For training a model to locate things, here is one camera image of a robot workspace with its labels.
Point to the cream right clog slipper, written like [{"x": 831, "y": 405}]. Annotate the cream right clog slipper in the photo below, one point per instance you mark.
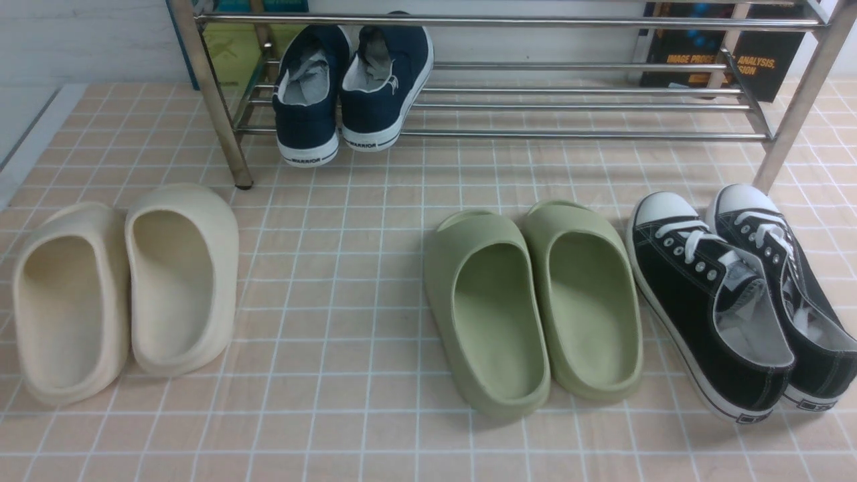
[{"x": 182, "y": 243}]

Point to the black image processing book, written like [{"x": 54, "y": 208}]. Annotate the black image processing book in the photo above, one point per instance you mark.
[{"x": 763, "y": 57}]

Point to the green left slide slipper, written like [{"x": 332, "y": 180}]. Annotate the green left slide slipper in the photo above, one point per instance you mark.
[{"x": 479, "y": 282}]

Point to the green slide slipper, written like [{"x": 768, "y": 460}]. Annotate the green slide slipper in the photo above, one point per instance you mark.
[
  {"x": 479, "y": 282},
  {"x": 587, "y": 300}
]

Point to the green right slide slipper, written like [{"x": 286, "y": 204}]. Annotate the green right slide slipper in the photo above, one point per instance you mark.
[{"x": 587, "y": 300}]

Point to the navy canvas shoe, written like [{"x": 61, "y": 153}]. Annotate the navy canvas shoe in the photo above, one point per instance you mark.
[
  {"x": 306, "y": 92},
  {"x": 387, "y": 73}
]

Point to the black canvas sneaker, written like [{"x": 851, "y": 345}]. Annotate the black canvas sneaker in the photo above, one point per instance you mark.
[
  {"x": 825, "y": 352},
  {"x": 714, "y": 301}
]

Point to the black right canvas sneaker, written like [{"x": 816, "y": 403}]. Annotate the black right canvas sneaker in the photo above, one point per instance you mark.
[{"x": 825, "y": 352}]

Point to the cream clog slipper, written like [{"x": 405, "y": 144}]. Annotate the cream clog slipper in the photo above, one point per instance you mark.
[
  {"x": 182, "y": 243},
  {"x": 70, "y": 290}
]

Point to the cream left clog slipper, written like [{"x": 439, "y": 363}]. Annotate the cream left clog slipper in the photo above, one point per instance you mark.
[{"x": 70, "y": 290}]

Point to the black left canvas sneaker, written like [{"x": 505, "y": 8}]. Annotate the black left canvas sneaker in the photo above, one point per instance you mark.
[{"x": 714, "y": 301}]

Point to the metal shoe rack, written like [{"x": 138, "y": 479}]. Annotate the metal shoe rack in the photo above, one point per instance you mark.
[{"x": 728, "y": 90}]

